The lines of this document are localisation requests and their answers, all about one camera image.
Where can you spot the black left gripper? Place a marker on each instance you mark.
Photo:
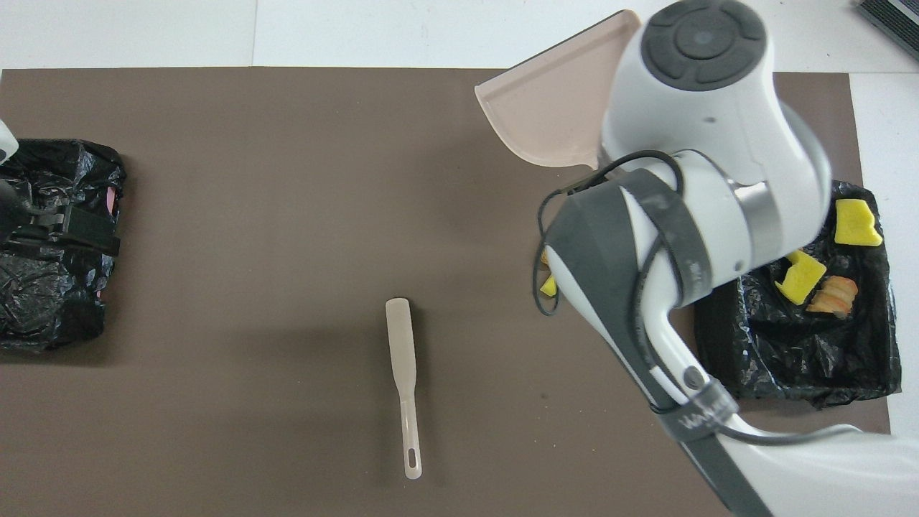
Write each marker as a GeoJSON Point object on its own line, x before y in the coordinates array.
{"type": "Point", "coordinates": [18, 219]}

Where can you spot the beige hand brush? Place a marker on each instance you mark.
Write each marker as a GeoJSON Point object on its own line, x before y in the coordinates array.
{"type": "Point", "coordinates": [400, 337]}

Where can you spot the small yellow green sponge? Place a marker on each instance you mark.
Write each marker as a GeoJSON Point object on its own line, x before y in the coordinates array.
{"type": "Point", "coordinates": [548, 287]}

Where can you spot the beige plastic dustpan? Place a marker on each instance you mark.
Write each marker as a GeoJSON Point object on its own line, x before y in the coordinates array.
{"type": "Point", "coordinates": [553, 108]}

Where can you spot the orange striped croissant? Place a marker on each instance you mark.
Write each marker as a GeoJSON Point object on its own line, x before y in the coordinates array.
{"type": "Point", "coordinates": [833, 298]}

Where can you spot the yellow wedge sponge piece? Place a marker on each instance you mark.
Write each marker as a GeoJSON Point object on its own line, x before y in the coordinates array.
{"type": "Point", "coordinates": [858, 226]}

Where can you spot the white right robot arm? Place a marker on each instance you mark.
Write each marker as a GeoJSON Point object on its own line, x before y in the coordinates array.
{"type": "Point", "coordinates": [718, 143]}

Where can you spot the black bag bin pink spot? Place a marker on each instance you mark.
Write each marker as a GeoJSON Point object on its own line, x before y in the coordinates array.
{"type": "Point", "coordinates": [50, 309]}

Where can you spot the black bag lined bin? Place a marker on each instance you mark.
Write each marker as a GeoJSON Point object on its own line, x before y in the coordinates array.
{"type": "Point", "coordinates": [790, 359]}

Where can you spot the brown table mat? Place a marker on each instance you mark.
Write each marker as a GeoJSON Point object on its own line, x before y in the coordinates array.
{"type": "Point", "coordinates": [287, 179]}

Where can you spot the dark ribbed device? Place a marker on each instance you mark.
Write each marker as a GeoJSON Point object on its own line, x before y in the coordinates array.
{"type": "Point", "coordinates": [897, 18]}

